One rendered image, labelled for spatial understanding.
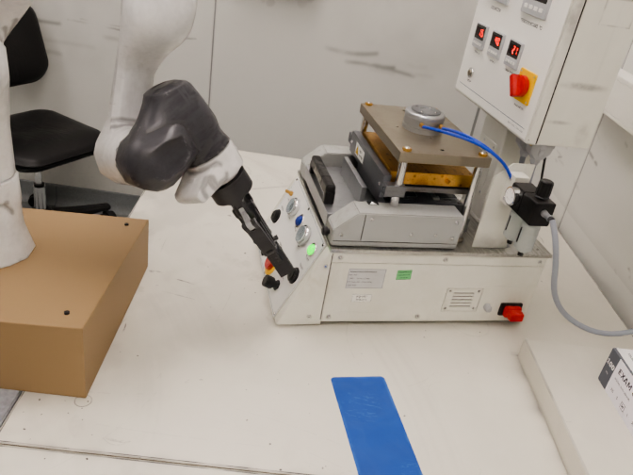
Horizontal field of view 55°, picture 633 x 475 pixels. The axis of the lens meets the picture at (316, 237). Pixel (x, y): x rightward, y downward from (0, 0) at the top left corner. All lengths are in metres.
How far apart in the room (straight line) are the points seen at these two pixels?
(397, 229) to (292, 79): 1.69
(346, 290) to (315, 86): 1.69
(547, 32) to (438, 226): 0.38
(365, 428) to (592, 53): 0.72
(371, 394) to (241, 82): 1.92
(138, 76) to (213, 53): 1.71
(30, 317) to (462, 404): 0.72
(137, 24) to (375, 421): 0.72
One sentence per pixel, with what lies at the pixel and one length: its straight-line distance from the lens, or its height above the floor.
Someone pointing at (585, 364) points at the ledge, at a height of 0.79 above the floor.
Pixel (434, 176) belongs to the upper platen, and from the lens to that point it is 1.17.
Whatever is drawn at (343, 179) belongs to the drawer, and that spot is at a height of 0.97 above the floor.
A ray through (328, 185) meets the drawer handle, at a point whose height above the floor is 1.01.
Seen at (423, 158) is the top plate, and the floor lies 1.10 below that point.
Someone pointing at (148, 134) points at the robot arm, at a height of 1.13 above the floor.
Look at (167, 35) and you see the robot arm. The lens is 0.97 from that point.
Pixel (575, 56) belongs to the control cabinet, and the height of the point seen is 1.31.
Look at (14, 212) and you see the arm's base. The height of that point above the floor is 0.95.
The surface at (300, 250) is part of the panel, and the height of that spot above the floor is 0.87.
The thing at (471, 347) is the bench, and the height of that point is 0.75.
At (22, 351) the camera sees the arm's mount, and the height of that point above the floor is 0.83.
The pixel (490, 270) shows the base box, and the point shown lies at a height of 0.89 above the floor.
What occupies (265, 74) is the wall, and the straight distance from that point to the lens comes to 2.74.
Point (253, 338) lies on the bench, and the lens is 1.14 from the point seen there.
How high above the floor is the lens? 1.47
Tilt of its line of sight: 29 degrees down
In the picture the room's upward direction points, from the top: 10 degrees clockwise
